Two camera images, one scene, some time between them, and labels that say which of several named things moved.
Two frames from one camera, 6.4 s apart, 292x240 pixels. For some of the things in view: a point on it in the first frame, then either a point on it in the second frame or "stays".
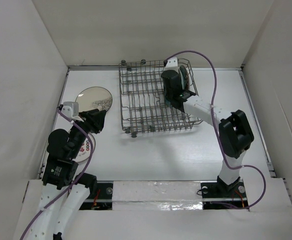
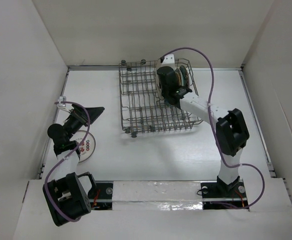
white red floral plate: x=84 y=152 stays
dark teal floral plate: x=187 y=78 stays
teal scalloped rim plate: x=186 y=77 stays
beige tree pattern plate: x=94 y=98 to x=158 y=86
